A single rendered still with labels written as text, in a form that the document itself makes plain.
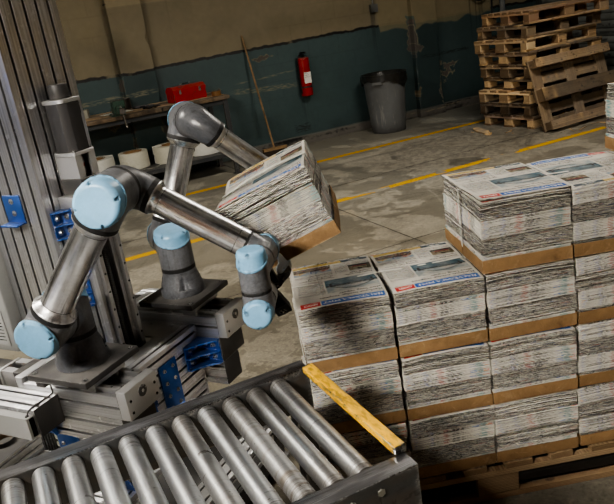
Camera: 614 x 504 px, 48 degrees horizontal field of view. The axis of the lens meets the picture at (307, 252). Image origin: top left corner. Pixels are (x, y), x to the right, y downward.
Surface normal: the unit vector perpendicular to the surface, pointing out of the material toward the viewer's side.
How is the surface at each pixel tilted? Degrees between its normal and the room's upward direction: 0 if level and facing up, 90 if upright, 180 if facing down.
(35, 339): 96
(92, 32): 90
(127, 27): 90
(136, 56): 90
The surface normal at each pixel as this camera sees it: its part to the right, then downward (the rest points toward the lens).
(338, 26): 0.44, 0.24
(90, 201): -0.07, 0.24
